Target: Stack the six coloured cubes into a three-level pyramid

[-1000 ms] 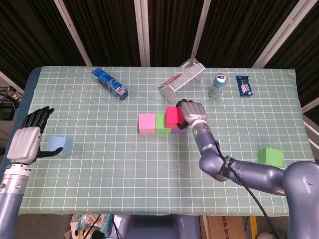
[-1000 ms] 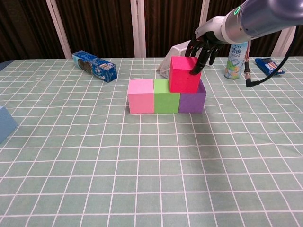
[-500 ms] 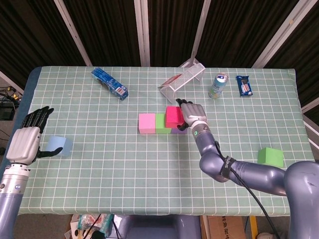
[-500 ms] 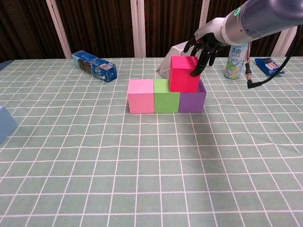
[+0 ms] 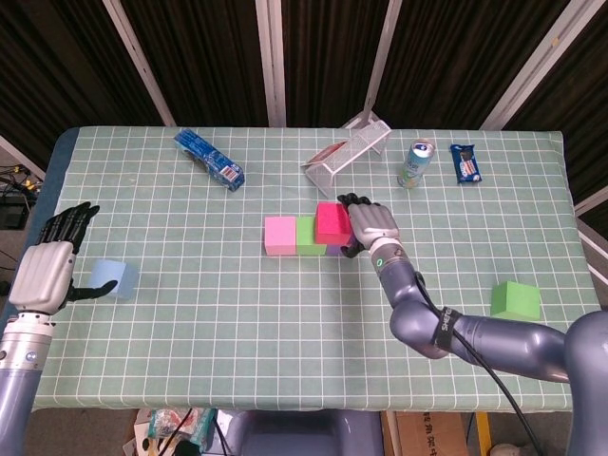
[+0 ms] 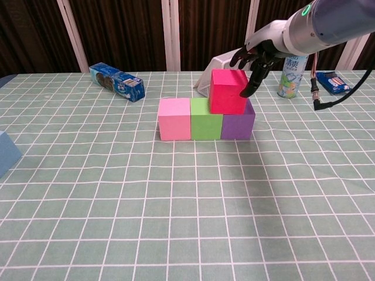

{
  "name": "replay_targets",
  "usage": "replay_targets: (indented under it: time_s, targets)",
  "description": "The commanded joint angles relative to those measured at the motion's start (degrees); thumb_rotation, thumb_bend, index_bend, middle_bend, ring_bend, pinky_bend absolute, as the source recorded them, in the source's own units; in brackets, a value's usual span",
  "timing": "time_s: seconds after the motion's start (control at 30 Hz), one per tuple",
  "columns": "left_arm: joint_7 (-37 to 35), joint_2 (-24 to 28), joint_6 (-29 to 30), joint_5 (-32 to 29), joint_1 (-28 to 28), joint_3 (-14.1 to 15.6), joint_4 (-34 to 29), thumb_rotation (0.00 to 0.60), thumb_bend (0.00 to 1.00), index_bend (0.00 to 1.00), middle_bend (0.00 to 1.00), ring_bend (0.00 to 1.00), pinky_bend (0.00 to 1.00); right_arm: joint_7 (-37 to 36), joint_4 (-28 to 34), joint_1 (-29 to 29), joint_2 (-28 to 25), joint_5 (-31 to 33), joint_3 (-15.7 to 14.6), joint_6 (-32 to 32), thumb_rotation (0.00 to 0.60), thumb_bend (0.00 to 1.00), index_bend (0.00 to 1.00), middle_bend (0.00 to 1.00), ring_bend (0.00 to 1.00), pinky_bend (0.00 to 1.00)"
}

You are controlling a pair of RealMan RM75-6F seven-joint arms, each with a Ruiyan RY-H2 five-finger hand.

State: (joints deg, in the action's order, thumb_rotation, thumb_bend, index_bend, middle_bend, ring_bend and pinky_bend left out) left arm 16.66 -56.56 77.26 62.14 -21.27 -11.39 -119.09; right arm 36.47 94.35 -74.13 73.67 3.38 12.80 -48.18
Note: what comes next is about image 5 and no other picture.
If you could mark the yellow bar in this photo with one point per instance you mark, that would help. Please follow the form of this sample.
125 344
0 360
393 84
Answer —
483 434

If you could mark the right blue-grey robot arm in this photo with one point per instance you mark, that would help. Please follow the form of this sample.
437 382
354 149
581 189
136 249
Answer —
503 342

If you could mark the brown cardboard box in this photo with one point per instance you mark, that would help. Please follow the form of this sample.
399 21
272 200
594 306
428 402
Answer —
427 434

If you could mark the white printed bag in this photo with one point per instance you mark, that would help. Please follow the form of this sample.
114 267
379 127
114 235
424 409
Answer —
140 434

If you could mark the teal snack bag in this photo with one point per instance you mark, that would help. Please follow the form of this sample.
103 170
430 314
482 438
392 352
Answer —
199 423

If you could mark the light blue foam cube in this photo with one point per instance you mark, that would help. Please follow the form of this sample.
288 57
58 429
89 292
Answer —
119 280

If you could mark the red card in basket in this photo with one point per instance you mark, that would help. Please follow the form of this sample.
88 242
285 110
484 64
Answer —
328 153

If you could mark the black box device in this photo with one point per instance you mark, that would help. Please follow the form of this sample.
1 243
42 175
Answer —
12 216

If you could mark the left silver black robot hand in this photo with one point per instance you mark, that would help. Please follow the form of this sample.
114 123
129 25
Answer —
40 280

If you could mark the black pleated curtain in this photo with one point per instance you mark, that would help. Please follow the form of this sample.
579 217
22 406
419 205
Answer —
204 57

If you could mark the long blue cookie box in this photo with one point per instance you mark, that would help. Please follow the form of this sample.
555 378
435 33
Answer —
211 160

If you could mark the purple foam cube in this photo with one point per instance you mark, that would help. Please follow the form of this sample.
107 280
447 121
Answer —
335 250

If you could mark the green foam cube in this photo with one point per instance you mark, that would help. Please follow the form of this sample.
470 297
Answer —
515 301
306 237

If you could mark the pink foam cube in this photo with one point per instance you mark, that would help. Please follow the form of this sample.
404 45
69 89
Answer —
280 236

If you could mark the grey white shoe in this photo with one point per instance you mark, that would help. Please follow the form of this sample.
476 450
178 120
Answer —
508 450

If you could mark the green white drink can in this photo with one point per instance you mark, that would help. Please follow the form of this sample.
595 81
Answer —
415 166

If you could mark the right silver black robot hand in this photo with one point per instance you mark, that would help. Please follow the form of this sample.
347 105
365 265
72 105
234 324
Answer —
375 223

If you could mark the white metal frame post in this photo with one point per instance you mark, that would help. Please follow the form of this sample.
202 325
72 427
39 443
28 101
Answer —
537 62
21 157
594 252
138 57
594 199
271 62
382 57

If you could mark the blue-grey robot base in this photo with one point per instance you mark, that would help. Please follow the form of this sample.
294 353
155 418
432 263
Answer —
309 434

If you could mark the red foam cube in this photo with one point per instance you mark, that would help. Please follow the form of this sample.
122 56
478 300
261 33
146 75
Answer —
332 223

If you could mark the dark blue cookie packet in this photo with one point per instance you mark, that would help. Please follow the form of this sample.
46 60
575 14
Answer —
466 165

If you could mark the green checked tablecloth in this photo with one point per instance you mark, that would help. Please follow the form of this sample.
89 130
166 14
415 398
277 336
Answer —
237 342

